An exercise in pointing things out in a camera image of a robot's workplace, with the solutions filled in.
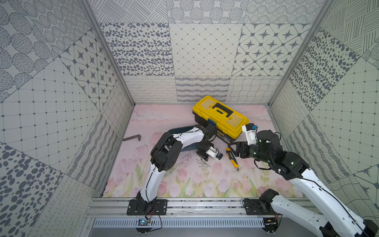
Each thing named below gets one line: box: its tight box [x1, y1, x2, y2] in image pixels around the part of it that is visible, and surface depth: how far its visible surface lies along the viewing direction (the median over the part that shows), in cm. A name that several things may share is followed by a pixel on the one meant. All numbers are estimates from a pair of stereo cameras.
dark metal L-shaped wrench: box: [122, 134, 142, 142], surface depth 103 cm
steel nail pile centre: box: [195, 158, 212, 168], surface depth 91 cm
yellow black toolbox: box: [192, 95, 250, 145], surface depth 95 cm
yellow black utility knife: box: [225, 147, 240, 172], surface depth 90 cm
